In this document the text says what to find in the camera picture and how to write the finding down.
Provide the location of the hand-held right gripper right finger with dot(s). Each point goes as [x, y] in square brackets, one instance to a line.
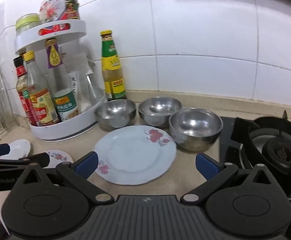
[205, 165]

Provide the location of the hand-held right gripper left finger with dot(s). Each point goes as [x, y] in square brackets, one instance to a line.
[88, 163]

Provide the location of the large floral plate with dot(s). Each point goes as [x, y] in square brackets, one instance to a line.
[133, 155]

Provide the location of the stainless steel bowl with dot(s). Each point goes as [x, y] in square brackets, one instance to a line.
[159, 112]
[115, 115]
[195, 130]

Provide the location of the black gas stove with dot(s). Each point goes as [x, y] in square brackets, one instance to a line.
[226, 140]

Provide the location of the white two-tier spice rack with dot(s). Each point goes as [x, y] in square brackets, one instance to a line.
[60, 133]

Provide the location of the black pan support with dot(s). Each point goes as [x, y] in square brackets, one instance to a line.
[243, 132]

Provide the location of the yellow cap vinegar bottle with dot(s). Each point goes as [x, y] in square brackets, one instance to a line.
[41, 105]

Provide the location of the glass pot lid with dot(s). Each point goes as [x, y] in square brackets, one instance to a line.
[1, 92]

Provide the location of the purple label sauce bottle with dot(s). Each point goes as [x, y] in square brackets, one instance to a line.
[63, 100]

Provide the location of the red cap soy sauce bottle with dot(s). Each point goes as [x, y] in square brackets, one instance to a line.
[21, 85]

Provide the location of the black stove burner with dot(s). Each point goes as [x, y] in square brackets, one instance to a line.
[280, 155]

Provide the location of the clear plastic bag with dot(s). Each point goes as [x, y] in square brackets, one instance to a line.
[90, 85]

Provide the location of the green yellow label sauce bottle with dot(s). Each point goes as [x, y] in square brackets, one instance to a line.
[113, 67]

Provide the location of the glass jar pale green lid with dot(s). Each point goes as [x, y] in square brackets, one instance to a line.
[28, 22]

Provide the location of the red printed plastic packet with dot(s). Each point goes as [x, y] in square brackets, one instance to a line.
[51, 7]

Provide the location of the green lid sauce jar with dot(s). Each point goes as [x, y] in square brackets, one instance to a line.
[72, 8]

